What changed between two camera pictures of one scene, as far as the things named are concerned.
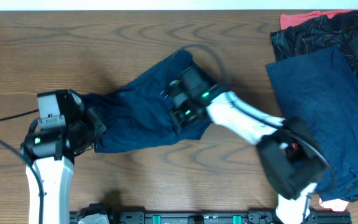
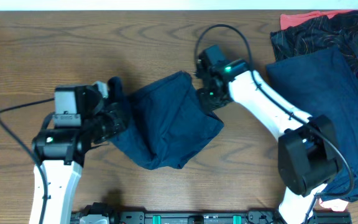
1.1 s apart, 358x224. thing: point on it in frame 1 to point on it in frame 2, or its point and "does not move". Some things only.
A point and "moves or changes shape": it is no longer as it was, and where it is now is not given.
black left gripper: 100,127 to 115,111
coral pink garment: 296,18 does not move
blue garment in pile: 324,89 does not move
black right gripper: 178,122 to 208,106
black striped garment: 350,32 does not move
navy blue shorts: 138,113 moves or changes shape
